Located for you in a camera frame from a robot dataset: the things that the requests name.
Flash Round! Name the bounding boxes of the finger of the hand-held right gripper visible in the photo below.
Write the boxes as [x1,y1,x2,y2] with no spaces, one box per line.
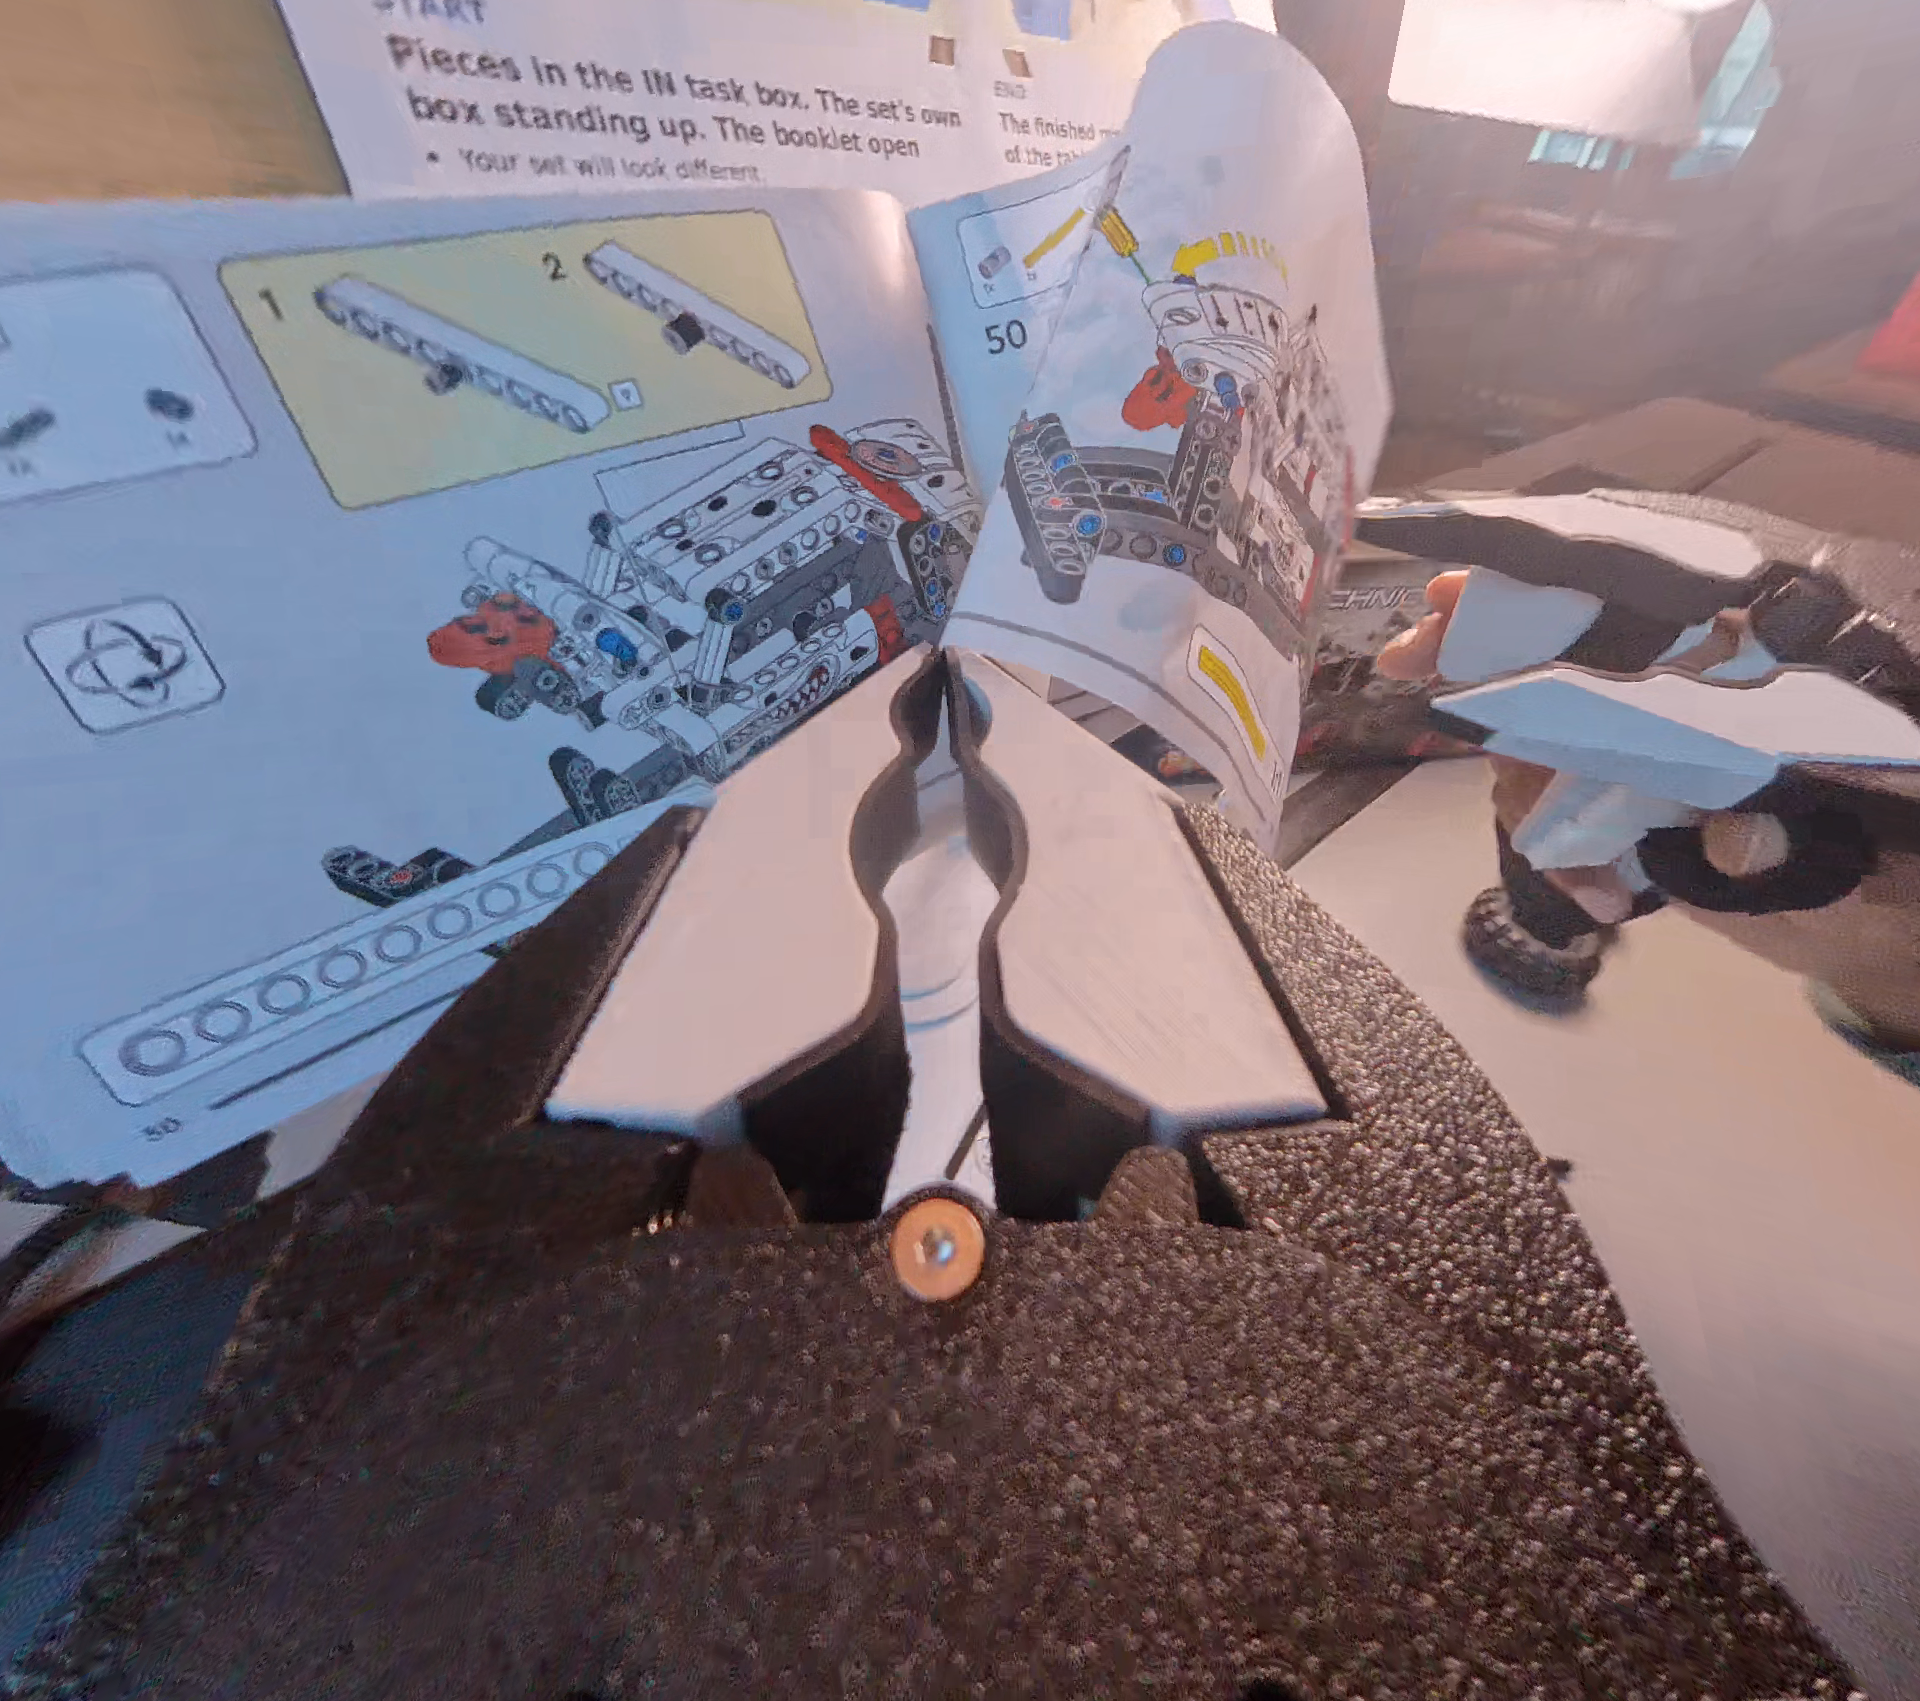
[1349,490,1776,687]
[1425,664,1920,880]

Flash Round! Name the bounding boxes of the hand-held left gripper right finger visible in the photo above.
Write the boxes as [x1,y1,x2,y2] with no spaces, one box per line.
[946,648,1332,1226]

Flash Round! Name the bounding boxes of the person's right hand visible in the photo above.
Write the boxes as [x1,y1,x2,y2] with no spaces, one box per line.
[1370,569,1470,687]

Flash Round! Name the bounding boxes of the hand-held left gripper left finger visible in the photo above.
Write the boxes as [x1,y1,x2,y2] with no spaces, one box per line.
[540,648,948,1226]

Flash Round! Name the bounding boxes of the toy truck set box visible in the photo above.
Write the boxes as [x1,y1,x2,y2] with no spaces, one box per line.
[1290,532,1501,780]

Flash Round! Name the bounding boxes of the building instruction booklet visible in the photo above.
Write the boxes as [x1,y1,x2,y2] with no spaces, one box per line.
[0,20,1389,1194]

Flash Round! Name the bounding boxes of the black toy tyre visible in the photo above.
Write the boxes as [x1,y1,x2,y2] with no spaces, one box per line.
[1462,817,1626,1002]

